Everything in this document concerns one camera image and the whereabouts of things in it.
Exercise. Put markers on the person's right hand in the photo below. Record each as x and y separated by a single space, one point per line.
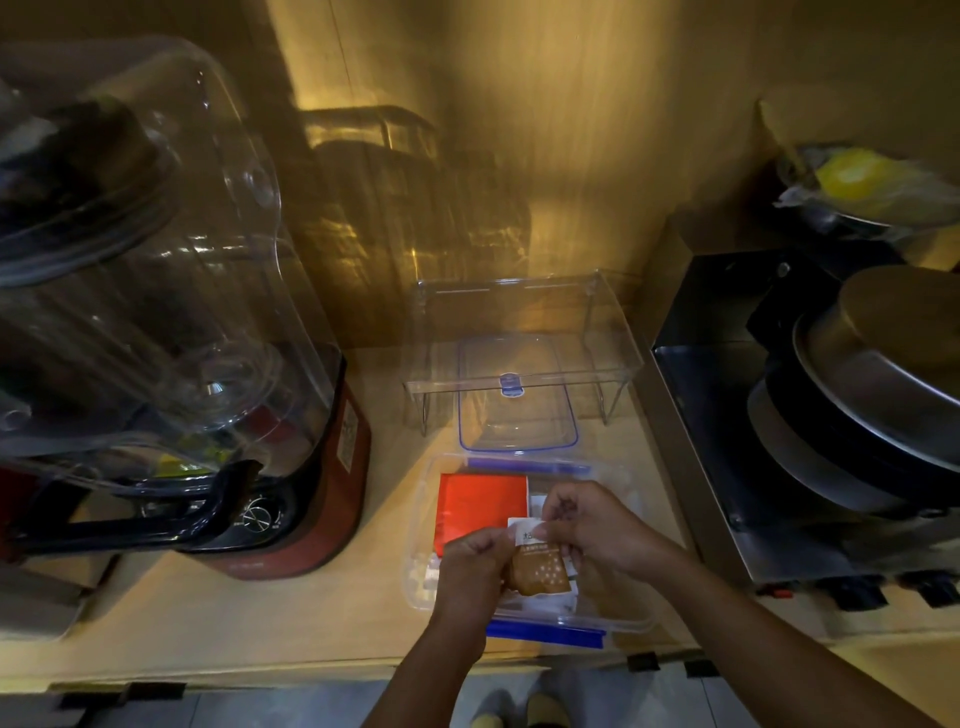
604 529

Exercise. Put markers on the person's left hand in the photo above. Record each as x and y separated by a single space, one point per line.
469 574

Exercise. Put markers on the person's left thumb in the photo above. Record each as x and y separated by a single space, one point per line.
499 561

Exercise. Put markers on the person's right thumb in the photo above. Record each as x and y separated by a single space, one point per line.
559 530

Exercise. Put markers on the brown and white sachet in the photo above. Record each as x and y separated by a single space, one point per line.
541 566

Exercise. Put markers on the person's right forearm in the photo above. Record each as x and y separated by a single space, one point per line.
765 645

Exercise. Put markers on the person's left forearm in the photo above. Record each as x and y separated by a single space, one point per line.
431 675

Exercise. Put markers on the clear plastic container blue clips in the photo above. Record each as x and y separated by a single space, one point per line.
525 547

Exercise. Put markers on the red packet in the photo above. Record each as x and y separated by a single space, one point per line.
480 510

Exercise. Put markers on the clear container lid blue latch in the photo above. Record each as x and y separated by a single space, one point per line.
516 397

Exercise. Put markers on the person's shoes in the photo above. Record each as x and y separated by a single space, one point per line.
517 709

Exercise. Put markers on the clear acrylic shelf riser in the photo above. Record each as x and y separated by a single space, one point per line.
525 337

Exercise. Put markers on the red blender base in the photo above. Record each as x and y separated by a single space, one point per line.
300 495

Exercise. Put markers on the steel waffle maker machine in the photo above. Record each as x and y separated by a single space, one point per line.
817 420

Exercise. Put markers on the clear blender sound cover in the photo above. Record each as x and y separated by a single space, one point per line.
142 277

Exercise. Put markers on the plastic bag with yellow item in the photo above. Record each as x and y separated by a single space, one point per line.
862 180

